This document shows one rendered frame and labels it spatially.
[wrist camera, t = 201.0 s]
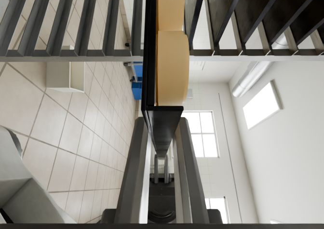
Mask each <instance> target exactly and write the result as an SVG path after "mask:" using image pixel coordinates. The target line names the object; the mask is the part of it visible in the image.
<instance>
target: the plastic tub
mask: <svg viewBox="0 0 324 229"><path fill-rule="evenodd" d="M62 50H74V47H72V46H71V45H69V46H62ZM84 76H85V62H47V68H46V88H49V89H53V90H57V91H62V92H83V93H84Z"/></svg>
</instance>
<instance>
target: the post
mask: <svg viewBox="0 0 324 229"><path fill-rule="evenodd" d="M193 50H194V56H190V57H189V61H324V56H318V55H317V52H316V50H315V49H299V52H300V54H301V56H291V54H290V50H289V49H273V53H274V56H265V55H264V51H263V49H246V51H247V56H238V52H237V49H220V54H221V56H212V55H211V49H193ZM0 62H143V49H141V53H140V56H131V53H130V49H115V50H114V56H104V54H103V53H102V50H88V52H87V56H77V55H76V54H75V53H74V50H61V54H60V57H50V56H49V55H48V54H47V53H46V51H45V50H35V51H34V54H33V57H23V56H22V55H21V54H20V53H19V52H17V50H8V52H7V55H6V57H0Z"/></svg>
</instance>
